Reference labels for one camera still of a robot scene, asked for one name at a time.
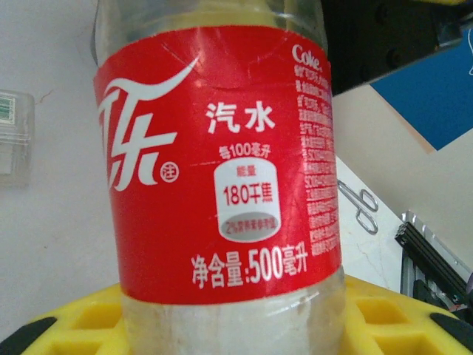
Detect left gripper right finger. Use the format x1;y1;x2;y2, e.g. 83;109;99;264
341;275;473;355

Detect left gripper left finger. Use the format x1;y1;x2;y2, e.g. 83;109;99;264
0;283;129;355

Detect clear Coca-Cola bottle red label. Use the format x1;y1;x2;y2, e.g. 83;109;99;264
89;0;347;355

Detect black aluminium extrusion piece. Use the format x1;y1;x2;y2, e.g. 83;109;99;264
394;220;472;315

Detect metal scissors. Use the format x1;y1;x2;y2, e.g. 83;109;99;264
336;179;381;235

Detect clear bottle green white label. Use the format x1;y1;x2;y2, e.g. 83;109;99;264
0;89;36;188

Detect silver aluminium side rail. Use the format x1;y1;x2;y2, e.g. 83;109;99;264
401;209;473;308

